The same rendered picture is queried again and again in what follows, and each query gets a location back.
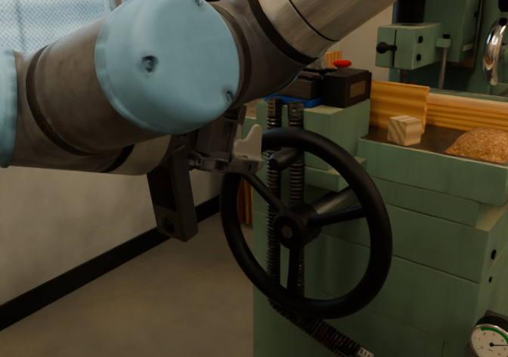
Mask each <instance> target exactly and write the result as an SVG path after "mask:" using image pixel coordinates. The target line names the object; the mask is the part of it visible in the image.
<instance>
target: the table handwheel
mask: <svg viewBox="0 0 508 357"><path fill-rule="evenodd" d="M278 147H291V148H294V147H300V148H301V149H302V150H303V151H306V152H309V153H310V154H314V155H315V156H317V157H319V158H321V159H322V160H324V161H325V162H326V163H328V164H330V165H331V166H332V167H333V168H334V169H335V170H336V171H337V172H338V173H339V174H340V175H341V176H342V177H343V178H344V179H345V180H346V181H347V182H348V184H349V186H348V187H346V188H344V189H342V190H341V191H339V192H335V191H330V192H329V193H327V194H325V195H324V196H322V197H320V198H318V199H317V200H315V201H313V202H312V203H310V204H307V203H304V202H297V203H294V204H292V205H291V206H288V207H287V206H286V205H285V204H284V203H283V202H282V201H281V200H280V199H279V198H278V197H277V196H276V195H275V194H274V193H273V192H272V191H271V190H270V189H269V188H268V187H267V186H266V185H265V184H264V183H263V182H262V181H261V180H260V179H259V178H258V176H257V175H256V174H255V173H254V174H244V173H237V172H227V173H226V174H223V177H222V181H221V188H220V195H219V207H220V216H221V223H222V227H223V230H224V233H225V237H226V240H227V242H228V246H229V247H230V249H231V252H232V254H233V255H234V258H235V259H236V261H237V263H238V265H239V266H240V268H241V269H242V270H243V272H244V274H245V275H246V276H247V277H248V279H249V280H250V281H251V282H252V283H253V284H254V285H255V286H256V287H257V288H258V289H259V290H260V291H261V292H262V293H263V294H264V295H266V297H267V298H269V299H270V300H272V301H273V302H274V303H276V304H278V305H279V306H281V307H283V308H284V309H286V310H288V311H291V312H293V313H296V314H297V315H301V316H304V317H307V318H314V319H323V320H325V319H336V318H343V317H346V316H349V315H352V314H354V313H356V312H358V311H360V310H361V309H363V308H364V307H365V306H366V305H368V304H369V303H370V302H371V301H372V300H373V299H374V298H375V297H376V295H377V294H378V293H379V292H380V290H381V289H382V287H383V285H384V283H385V281H386V278H387V275H388V273H389V269H390V266H391V261H392V248H393V244H392V228H391V224H390V220H389V214H388V212H387V209H386V205H385V204H384V201H383V199H382V197H381V194H380V192H379V190H378V189H377V187H376V185H375V184H374V182H373V180H372V178H371V177H370V176H369V175H368V173H367V172H366V170H365V169H364V168H363V166H362V165H361V164H360V163H359V162H358V161H357V160H356V159H355V158H354V157H353V156H352V155H351V154H350V153H349V152H348V151H346V150H345V149H344V148H342V147H341V146H339V145H338V144H337V143H335V142H334V141H332V140H330V139H328V138H326V137H324V136H322V135H320V134H318V133H316V132H312V131H308V130H306V129H298V128H290V127H281V128H274V129H268V130H265V131H263V132H262V148H261V153H263V152H265V151H268V150H270V149H274V148H278ZM242 176H243V177H244V179H245V180H246V181H247V182H248V183H249V184H250V185H251V186H252V187H253V188H254V189H255V190H256V191H257V192H258V193H259V194H260V195H261V196H262V197H263V199H264V200H265V201H266V202H267V203H268V204H269V205H270V207H271V208H272V209H273V210H274V211H275V212H276V215H275V217H274V219H273V223H272V227H273V231H274V235H275V237H276V238H277V240H278V241H279V242H280V244H282V245H283V246H284V247H286V248H287V249H289V250H290V251H289V270H288V278H287V288H285V287H283V286H282V285H280V284H279V283H277V282H276V281H275V280H274V279H273V278H272V277H271V276H270V275H269V274H268V273H267V272H266V271H265V270H264V269H263V268H262V267H261V266H260V264H259V263H258V262H257V260H256V258H255V257H254V255H253V254H252V252H251V251H250V249H249V247H248V245H247V243H246V241H245V238H244V236H243V232H242V230H241V227H240V222H239V219H238V213H237V191H238V187H239V184H240V180H241V177H242ZM357 200H359V202H360V204H361V205H359V206H354V207H350V208H348V209H346V208H347V207H348V206H350V205H352V204H353V203H354V202H356V201H357ZM364 217H366V219H367V224H368V227H369V232H370V258H369V262H368V266H367V270H366V272H365V274H364V276H363V278H362V279H361V281H360V282H359V283H358V285H357V286H356V287H355V288H354V289H353V290H351V291H350V292H349V293H347V294H345V295H343V296H341V297H338V298H335V299H331V300H315V299H311V298H307V297H304V296H300V295H298V294H297V289H298V276H299V261H300V254H301V249H302V248H303V247H304V246H305V245H307V244H309V243H310V242H311V241H313V240H314V239H315V238H317V237H318V236H319V234H320V233H321V227H322V226H325V225H331V224H334V223H337V222H344V221H348V220H353V219H360V218H364Z"/></svg>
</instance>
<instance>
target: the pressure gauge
mask: <svg viewBox="0 0 508 357"><path fill-rule="evenodd" d="M490 343H493V344H494V345H508V321H507V320H505V319H503V318H501V317H497V316H493V315H489V316H485V317H482V318H480V319H479V320H478V321H477V322H476V324H475V326H474V328H473V329H472V330H471V331H470V332H469V344H470V346H471V348H472V350H473V352H474V353H475V354H476V355H477V356H478V357H508V346H492V347H491V346H490V345H489V344H490Z"/></svg>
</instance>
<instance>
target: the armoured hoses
mask: <svg viewBox="0 0 508 357"><path fill-rule="evenodd" d="M266 99H267V117H268V118H267V125H268V126H267V127H266V128H267V129H274V128H281V126H280V125H281V124H282V123H281V118H280V117H281V116H282V115H281V114H282V98H278V97H271V98H266ZM303 111H304V101H288V102H287V117H288V120H289V122H288V125H289V127H290V128H298V129H303V128H304V127H303V126H302V125H303V124H304V123H303V120H304V119H303V117H304V116H303ZM278 151H281V147H278V148H274V149H270V150H268V151H267V155H266V156H267V157H268V158H267V159H266V160H267V161H268V162H267V164H268V165H267V175H266V176H267V178H266V179H267V182H266V183H267V187H268V188H269V189H270V190H271V191H272V192H273V193H274V194H275V195H276V196H277V197H278V198H279V199H281V171H279V172H276V171H274V170H273V169H272V168H271V167H270V166H269V158H270V156H271V155H272V154H274V153H276V152H278ZM303 157H304V155H303ZM303 157H302V158H301V159H300V160H298V161H297V162H296V163H294V164H293V165H292V166H290V167H289V174H290V175H289V178H290V179H289V190H290V191H289V194H290V195H289V202H290V203H289V205H290V206H291V205H292V204H294V203H297V202H304V199H303V197H304V195H303V194H304V191H303V190H304V187H303V186H304V183H303V182H304V179H303V178H304V175H303V174H304V171H303V169H304V167H303V166H304V163H303V161H304V160H303ZM266 206H267V209H266V210H267V216H266V217H267V219H266V221H267V223H266V224H267V227H266V228H267V234H266V235H267V237H266V239H267V241H266V242H267V245H266V246H267V248H266V250H267V252H266V253H267V259H266V260H267V262H266V264H267V265H266V267H267V269H266V271H267V273H268V274H269V275H270V276H271V277H272V278H273V279H274V280H275V281H276V282H277V283H279V284H280V249H281V248H280V242H279V241H278V240H277V238H276V237H275V235H274V231H273V227H272V223H273V219H274V217H275V215H276V212H275V211H274V210H273V209H272V208H271V207H270V205H269V204H268V203H267V205H266ZM304 250H305V249H304V247H303V248H302V249H301V254H300V261H299V276H298V289H297V294H298V295H300V296H304V295H305V293H304V291H305V289H304V287H305V285H304V283H305V282H304V280H305V279H304V277H305V275H304V273H305V271H304V269H305V267H304V265H305V264H304V261H305V260H304V258H305V257H304V254H305V253H304ZM268 301H269V302H270V305H271V306H273V309H276V312H279V313H280V315H283V317H286V320H288V319H289V322H292V323H293V324H295V326H296V327H297V326H298V327H299V329H302V331H305V333H306V334H308V335H309V336H311V338H314V340H317V342H318V343H321V345H324V347H327V349H330V351H331V352H332V353H333V354H334V355H336V356H337V357H348V356H349V355H351V356H352V357H373V353H372V352H371V351H369V350H368V349H366V348H364V347H363V346H362V345H360V344H357V342H354V340H350V337H347V336H346V335H343V333H340V331H337V330H336V328H333V326H330V324H327V323H326V322H325V321H323V319H314V318H307V317H304V316H301V315H297V314H296V313H293V312H291V311H288V310H286V309H284V308H283V307H281V306H279V305H278V304H276V303H274V302H273V301H272V300H270V299H269V298H268Z"/></svg>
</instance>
